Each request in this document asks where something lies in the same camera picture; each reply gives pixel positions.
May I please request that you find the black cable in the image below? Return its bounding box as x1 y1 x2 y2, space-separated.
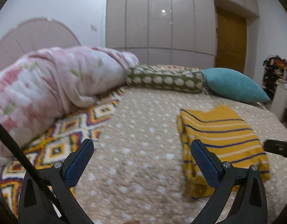
0 117 72 224

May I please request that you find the glossy beige wardrobe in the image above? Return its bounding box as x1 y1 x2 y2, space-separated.
105 0 260 67

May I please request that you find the geometric patterned blanket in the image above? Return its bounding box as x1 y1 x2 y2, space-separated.
0 87 125 218

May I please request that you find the green hedgehog print pillow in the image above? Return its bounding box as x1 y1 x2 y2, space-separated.
126 65 204 93

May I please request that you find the beige dotted bedspread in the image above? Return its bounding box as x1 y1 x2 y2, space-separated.
17 64 287 224

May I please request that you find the pink floral duvet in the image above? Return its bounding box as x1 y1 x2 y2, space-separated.
0 47 140 193

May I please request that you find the white shelf rack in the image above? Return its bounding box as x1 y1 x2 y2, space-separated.
262 55 287 127

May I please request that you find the yellow striped sweater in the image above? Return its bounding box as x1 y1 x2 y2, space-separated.
177 105 271 199

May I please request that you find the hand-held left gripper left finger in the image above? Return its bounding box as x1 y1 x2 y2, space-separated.
18 139 95 224

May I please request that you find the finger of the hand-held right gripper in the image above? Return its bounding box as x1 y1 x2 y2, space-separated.
263 139 287 161

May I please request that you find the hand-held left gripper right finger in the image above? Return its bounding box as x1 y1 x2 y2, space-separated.
190 139 268 224

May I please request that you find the wooden door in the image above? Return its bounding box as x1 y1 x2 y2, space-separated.
215 7 248 70

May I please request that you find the pink rounded headboard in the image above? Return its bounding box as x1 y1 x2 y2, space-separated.
0 17 82 69

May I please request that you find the pile of dark clothes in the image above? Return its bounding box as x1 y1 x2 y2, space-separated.
262 55 287 73

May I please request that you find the teal corduroy cushion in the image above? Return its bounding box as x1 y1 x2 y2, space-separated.
201 68 271 104

